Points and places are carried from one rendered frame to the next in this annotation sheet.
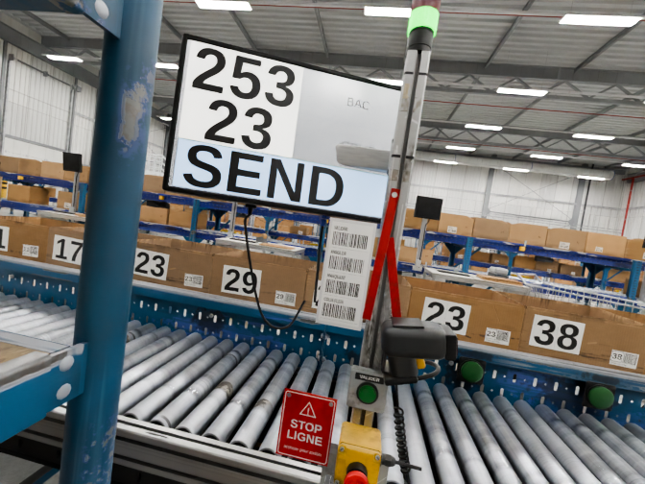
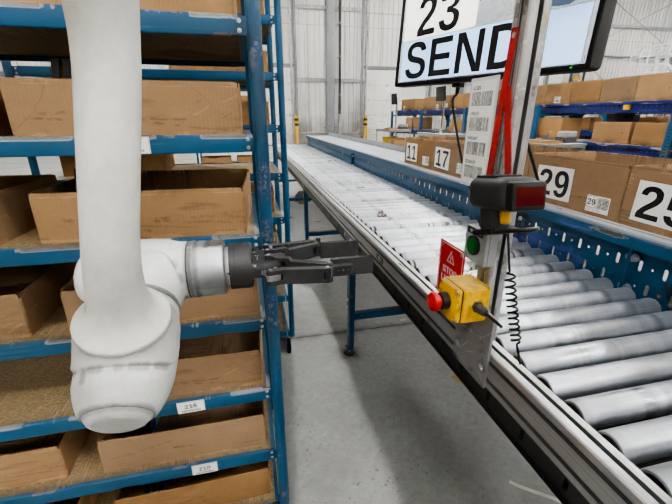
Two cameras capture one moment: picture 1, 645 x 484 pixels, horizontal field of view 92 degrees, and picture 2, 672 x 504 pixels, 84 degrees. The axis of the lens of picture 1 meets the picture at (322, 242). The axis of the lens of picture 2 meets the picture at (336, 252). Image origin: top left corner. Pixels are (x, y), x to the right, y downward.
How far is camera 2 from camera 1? 0.64 m
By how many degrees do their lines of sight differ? 69
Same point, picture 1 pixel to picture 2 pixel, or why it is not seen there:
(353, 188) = not seen: hidden behind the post
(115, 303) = (257, 123)
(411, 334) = (482, 183)
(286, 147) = (471, 17)
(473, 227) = not seen: outside the picture
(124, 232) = (256, 99)
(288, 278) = (604, 179)
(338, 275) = (473, 136)
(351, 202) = not seen: hidden behind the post
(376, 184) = (564, 21)
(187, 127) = (408, 31)
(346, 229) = (480, 88)
